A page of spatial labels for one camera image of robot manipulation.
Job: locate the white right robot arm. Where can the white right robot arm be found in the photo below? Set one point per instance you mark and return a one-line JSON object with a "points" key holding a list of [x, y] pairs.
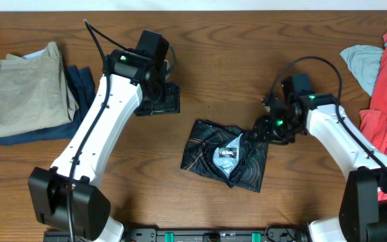
{"points": [[363, 212]]}

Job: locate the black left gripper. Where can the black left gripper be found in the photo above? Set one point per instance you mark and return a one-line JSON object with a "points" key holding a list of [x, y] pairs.
{"points": [[173, 104]]}

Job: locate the folded navy blue garment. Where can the folded navy blue garment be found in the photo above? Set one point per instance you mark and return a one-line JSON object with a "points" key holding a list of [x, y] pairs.
{"points": [[82, 87]]}

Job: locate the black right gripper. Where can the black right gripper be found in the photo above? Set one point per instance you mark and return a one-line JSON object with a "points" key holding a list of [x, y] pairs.
{"points": [[263, 131]]}

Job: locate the light blue folded garment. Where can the light blue folded garment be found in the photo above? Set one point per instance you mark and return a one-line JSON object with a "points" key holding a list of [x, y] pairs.
{"points": [[34, 54]]}

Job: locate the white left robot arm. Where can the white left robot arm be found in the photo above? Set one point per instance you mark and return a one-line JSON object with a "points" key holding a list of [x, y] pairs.
{"points": [[67, 197]]}

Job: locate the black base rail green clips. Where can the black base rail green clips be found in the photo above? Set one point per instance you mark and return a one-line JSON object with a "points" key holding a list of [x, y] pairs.
{"points": [[273, 233]]}

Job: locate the folded beige trousers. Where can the folded beige trousers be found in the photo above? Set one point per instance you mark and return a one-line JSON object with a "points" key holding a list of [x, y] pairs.
{"points": [[34, 93]]}

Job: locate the light grey-blue garment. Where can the light grey-blue garment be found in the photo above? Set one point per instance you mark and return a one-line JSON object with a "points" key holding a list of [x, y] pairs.
{"points": [[364, 63]]}

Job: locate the black printed cycling jersey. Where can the black printed cycling jersey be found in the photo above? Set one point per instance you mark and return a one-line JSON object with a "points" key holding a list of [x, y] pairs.
{"points": [[225, 154]]}

